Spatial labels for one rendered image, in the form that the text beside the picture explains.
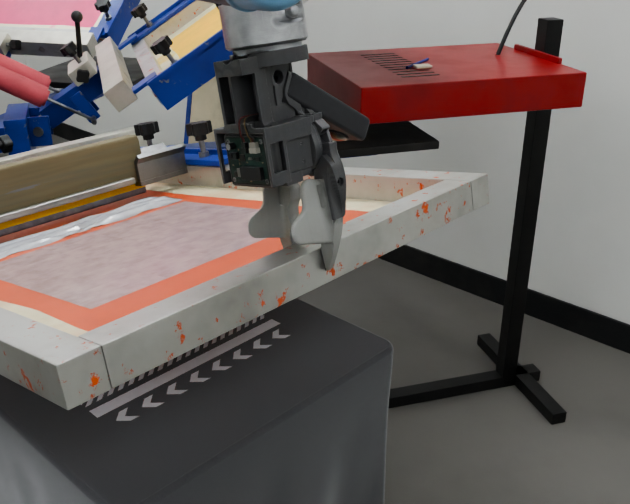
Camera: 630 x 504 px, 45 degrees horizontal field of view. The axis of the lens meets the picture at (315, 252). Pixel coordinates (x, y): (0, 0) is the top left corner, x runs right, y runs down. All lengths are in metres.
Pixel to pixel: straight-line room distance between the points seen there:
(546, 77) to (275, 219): 1.36
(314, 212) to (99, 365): 0.24
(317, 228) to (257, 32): 0.18
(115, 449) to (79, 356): 0.31
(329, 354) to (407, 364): 1.73
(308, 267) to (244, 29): 0.23
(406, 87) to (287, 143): 1.18
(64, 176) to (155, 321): 0.63
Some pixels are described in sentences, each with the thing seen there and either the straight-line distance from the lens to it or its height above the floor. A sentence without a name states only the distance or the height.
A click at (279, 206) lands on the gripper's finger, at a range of 0.75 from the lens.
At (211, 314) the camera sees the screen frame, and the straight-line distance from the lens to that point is 0.65.
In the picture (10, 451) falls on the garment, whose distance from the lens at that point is 1.02.
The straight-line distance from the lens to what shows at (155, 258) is 0.92.
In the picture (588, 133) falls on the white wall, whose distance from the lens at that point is 2.81.
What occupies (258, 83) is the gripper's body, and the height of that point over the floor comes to 1.36.
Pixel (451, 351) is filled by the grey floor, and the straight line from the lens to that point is 2.83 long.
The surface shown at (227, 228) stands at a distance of 1.00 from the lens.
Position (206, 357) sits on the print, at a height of 0.95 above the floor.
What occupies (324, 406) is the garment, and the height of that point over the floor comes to 0.93.
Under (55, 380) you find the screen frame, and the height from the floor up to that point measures 1.18.
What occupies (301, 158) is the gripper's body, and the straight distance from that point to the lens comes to 0.69.
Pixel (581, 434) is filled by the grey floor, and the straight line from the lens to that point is 2.54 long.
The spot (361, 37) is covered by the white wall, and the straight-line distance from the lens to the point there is 3.30.
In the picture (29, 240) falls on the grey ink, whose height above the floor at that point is 1.07.
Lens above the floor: 1.50
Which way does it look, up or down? 25 degrees down
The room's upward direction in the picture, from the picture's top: straight up
